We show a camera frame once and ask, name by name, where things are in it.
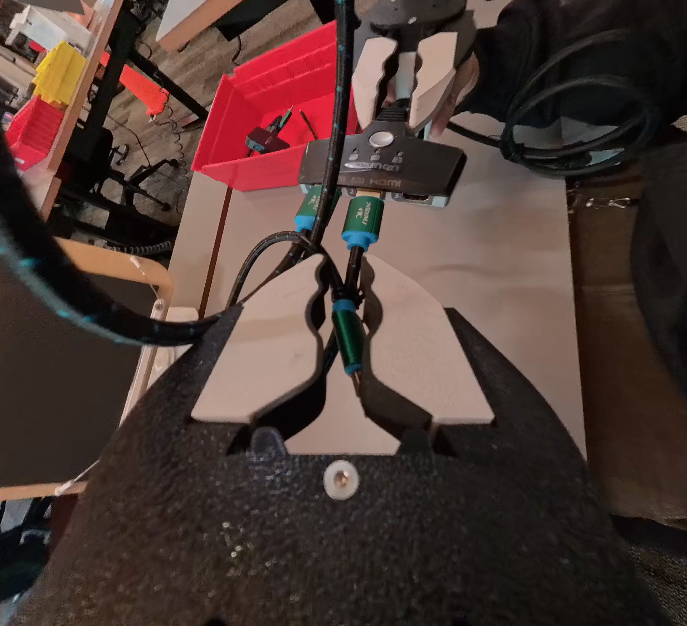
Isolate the red plastic bin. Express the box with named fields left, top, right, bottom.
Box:
left=190, top=19, right=360, bottom=192

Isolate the black video switch box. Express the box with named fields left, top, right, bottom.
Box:
left=298, top=124, right=467, bottom=208

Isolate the wooden-edged side table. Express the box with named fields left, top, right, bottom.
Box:
left=40, top=0, right=130, bottom=219

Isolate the red ribbed storage bin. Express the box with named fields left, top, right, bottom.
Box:
left=5, top=97, right=65, bottom=170

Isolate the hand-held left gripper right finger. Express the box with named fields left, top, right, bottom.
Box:
left=359, top=254, right=496, bottom=425

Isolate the person's black clothing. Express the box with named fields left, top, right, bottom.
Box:
left=630, top=148, right=687, bottom=401

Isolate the black office chair base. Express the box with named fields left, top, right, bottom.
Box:
left=102, top=127, right=183, bottom=213

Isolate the black switch pigtail cable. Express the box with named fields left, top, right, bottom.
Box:
left=445, top=27, right=663, bottom=178

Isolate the person's right hand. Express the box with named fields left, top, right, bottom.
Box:
left=429, top=54, right=481, bottom=138

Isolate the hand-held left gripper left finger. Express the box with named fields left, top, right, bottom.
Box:
left=190, top=253, right=329, bottom=423

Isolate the person's right forearm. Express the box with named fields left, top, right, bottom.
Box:
left=469, top=0, right=687, bottom=125

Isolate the small black adapter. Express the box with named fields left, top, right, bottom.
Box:
left=244, top=113, right=295, bottom=154

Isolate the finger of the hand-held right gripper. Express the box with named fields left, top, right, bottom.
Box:
left=351, top=37, right=399, bottom=128
left=410, top=33, right=460, bottom=127

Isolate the yellow plastic bin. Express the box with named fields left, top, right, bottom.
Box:
left=32, top=41, right=89, bottom=108

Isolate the orange-red plastic object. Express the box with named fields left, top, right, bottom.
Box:
left=104, top=52, right=170, bottom=117

